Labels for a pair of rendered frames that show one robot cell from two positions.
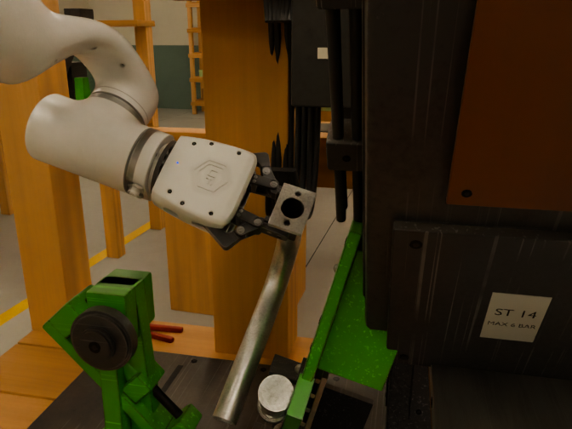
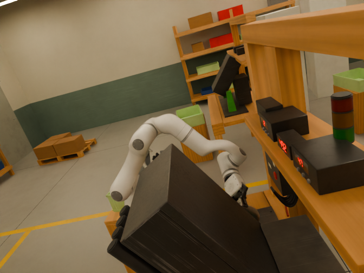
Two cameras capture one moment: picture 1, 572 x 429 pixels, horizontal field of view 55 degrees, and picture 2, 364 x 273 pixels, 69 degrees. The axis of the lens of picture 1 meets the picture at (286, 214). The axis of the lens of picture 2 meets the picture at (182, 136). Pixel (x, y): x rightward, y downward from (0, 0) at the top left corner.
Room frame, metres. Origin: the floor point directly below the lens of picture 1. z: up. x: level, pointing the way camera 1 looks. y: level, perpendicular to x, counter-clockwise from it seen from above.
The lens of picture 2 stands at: (0.34, -0.93, 1.99)
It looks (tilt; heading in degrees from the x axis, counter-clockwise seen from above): 20 degrees down; 83
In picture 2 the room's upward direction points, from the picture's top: 16 degrees counter-clockwise
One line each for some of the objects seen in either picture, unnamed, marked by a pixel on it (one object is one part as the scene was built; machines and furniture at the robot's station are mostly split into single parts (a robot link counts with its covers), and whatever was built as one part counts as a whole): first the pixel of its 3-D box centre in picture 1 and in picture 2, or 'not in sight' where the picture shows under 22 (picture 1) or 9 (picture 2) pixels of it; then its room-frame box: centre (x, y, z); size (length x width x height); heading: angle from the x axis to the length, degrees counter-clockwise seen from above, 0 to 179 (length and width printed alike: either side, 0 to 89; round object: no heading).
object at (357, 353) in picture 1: (361, 305); not in sight; (0.53, -0.08, 1.17); 0.13 x 0.12 x 0.20; 78
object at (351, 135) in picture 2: not in sight; (343, 133); (0.84, -0.35, 1.62); 0.05 x 0.05 x 0.05
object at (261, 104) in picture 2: not in sight; (269, 110); (0.85, 0.07, 1.59); 0.15 x 0.07 x 0.07; 78
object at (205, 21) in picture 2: not in sight; (237, 52); (3.22, 6.05, 1.14); 3.01 x 0.54 x 2.28; 165
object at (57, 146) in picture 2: not in sight; (65, 145); (-1.74, 5.73, 0.22); 1.20 x 0.81 x 0.44; 160
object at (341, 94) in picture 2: not in sight; (342, 102); (0.84, -0.35, 1.71); 0.05 x 0.05 x 0.04
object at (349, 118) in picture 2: not in sight; (342, 118); (0.84, -0.35, 1.67); 0.05 x 0.05 x 0.05
